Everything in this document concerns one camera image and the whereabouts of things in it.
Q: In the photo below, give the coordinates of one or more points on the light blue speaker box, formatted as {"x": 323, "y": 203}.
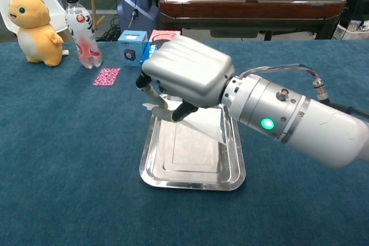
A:
{"x": 131, "y": 51}

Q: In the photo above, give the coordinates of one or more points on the clear drink bottle black cap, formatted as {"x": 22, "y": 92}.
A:
{"x": 83, "y": 35}

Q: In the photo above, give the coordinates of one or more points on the brown mahjong table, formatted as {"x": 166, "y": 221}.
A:
{"x": 248, "y": 7}

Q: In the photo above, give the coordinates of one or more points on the pink patterned card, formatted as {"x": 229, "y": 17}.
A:
{"x": 106, "y": 77}

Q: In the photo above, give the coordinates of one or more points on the yellow plush toy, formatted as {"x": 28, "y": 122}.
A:
{"x": 34, "y": 33}

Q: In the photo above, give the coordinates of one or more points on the blue cookie box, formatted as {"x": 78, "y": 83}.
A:
{"x": 165, "y": 33}

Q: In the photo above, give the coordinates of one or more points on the stainless steel tray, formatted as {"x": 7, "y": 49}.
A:
{"x": 155, "y": 171}

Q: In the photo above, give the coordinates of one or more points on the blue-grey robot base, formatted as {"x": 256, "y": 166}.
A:
{"x": 135, "y": 1}

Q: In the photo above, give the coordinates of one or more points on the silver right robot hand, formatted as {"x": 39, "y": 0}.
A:
{"x": 190, "y": 70}

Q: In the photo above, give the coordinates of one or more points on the white paper sheet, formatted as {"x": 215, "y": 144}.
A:
{"x": 204, "y": 125}

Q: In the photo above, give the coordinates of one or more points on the blue felt table cover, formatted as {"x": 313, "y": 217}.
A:
{"x": 72, "y": 142}

